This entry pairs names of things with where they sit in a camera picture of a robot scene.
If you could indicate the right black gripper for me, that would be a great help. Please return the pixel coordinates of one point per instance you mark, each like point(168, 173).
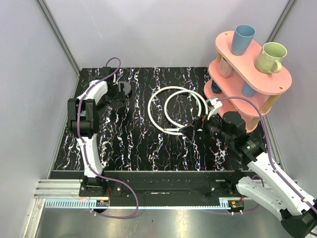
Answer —
point(200, 122)

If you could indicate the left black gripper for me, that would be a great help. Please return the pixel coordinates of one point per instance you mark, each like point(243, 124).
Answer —
point(118, 89)

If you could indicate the grey shower head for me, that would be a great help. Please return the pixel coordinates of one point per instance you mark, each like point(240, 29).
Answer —
point(124, 88)

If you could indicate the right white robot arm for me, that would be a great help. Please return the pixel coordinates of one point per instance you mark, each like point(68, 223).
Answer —
point(288, 202)

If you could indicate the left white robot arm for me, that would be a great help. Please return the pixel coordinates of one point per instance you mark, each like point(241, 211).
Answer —
point(83, 122)

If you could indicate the dark blue cup bottom shelf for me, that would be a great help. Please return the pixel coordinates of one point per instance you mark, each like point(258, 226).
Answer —
point(215, 88)

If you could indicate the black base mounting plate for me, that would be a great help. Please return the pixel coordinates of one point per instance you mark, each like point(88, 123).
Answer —
point(162, 193)

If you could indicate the pink three-tier shelf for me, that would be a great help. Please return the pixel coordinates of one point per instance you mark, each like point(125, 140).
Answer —
point(269, 87)

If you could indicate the light blue cup middle shelf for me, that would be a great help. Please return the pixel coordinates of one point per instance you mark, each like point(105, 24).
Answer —
point(248, 91)

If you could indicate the pink cup middle shelf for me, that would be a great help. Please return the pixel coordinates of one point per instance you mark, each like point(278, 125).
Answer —
point(224, 68)

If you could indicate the green mug on shelf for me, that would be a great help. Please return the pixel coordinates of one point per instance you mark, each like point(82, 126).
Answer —
point(270, 58)

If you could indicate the blue tumbler on top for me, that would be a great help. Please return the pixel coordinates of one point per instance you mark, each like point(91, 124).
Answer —
point(243, 35)

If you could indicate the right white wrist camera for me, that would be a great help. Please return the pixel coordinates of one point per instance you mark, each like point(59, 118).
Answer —
point(213, 105)

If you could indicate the aluminium rail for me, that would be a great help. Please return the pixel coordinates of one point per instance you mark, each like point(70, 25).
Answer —
point(57, 188)

